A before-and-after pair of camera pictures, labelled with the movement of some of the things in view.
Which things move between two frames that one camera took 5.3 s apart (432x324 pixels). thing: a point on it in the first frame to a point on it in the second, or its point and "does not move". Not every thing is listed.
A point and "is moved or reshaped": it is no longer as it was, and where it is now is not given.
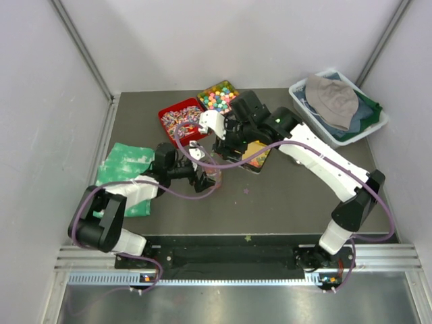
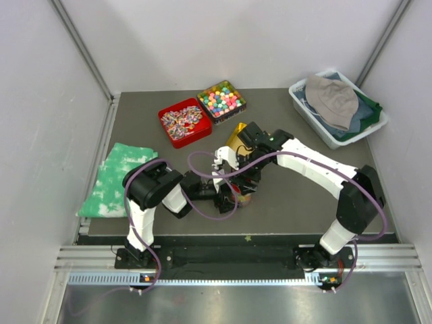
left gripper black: x=204 y=183 to x=227 y=204
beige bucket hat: x=335 y=102 does not move
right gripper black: x=223 y=147 to x=246 y=187
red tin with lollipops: x=189 y=111 does not move
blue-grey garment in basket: x=362 y=111 does not move
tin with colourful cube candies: x=218 y=97 does not move
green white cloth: x=121 y=163 does not move
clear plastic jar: x=215 y=174 is moved or reshaped
